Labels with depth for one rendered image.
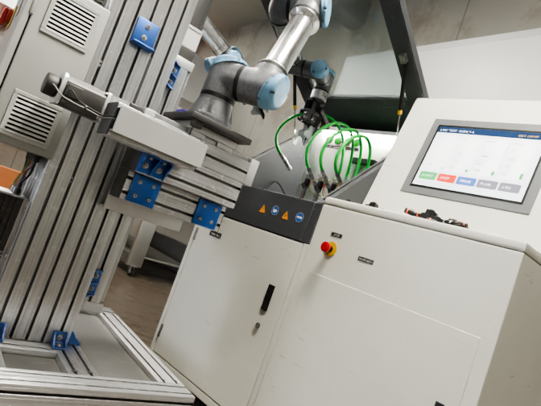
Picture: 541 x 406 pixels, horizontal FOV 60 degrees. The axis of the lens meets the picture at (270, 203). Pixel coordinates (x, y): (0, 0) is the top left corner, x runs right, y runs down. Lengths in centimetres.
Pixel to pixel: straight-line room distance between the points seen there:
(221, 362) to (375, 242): 79
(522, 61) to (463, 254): 234
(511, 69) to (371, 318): 246
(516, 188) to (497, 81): 195
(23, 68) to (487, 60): 306
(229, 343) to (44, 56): 119
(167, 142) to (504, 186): 112
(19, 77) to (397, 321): 127
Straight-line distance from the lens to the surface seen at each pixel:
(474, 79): 373
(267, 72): 150
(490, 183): 178
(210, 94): 152
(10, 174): 729
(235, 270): 196
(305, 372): 166
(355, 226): 163
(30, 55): 147
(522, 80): 355
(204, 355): 202
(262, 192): 196
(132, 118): 125
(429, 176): 187
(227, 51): 213
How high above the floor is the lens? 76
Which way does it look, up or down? 4 degrees up
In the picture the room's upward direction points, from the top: 20 degrees clockwise
